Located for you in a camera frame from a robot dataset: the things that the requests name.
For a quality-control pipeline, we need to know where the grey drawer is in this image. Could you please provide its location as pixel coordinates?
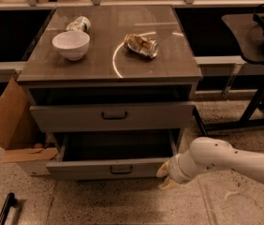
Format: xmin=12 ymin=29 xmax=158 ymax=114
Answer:
xmin=30 ymin=102 xmax=194 ymax=132
xmin=47 ymin=129 xmax=180 ymax=180

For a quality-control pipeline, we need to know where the grey top drawer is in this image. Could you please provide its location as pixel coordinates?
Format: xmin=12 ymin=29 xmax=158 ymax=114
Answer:
xmin=30 ymin=102 xmax=194 ymax=132

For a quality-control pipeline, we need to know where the crushed silver soda can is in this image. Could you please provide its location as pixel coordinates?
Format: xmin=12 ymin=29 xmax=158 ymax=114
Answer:
xmin=124 ymin=34 xmax=158 ymax=59

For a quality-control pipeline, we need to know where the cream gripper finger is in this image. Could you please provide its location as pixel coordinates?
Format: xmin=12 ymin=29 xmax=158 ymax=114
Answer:
xmin=158 ymin=177 xmax=179 ymax=189

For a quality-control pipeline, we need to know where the brown cardboard box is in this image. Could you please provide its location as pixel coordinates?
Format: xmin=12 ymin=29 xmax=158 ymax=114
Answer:
xmin=0 ymin=78 xmax=58 ymax=176

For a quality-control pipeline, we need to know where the white ceramic bowl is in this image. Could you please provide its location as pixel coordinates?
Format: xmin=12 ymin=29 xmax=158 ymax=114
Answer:
xmin=52 ymin=31 xmax=90 ymax=61

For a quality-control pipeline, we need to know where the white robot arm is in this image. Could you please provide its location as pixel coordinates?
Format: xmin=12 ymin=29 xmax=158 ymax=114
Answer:
xmin=156 ymin=137 xmax=264 ymax=188

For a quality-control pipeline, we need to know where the grey drawer cabinet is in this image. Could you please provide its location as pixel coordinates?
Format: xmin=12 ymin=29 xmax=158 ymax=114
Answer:
xmin=16 ymin=5 xmax=203 ymax=182

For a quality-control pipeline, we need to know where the black side table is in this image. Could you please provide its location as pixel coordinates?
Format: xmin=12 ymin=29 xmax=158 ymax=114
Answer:
xmin=221 ymin=12 xmax=264 ymax=132

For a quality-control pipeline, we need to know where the black floor bar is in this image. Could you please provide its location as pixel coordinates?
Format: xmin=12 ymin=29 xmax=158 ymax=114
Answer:
xmin=0 ymin=192 xmax=18 ymax=225

